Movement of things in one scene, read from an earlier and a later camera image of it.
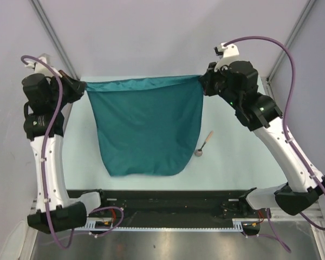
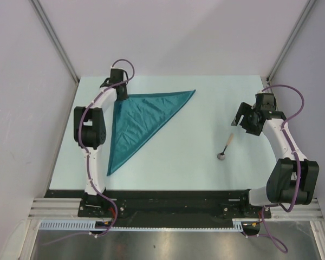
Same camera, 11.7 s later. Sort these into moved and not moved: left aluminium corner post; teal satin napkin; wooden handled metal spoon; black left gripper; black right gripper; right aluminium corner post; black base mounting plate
Moved: teal satin napkin; black right gripper; wooden handled metal spoon; black left gripper
Not moved: black base mounting plate; left aluminium corner post; right aluminium corner post
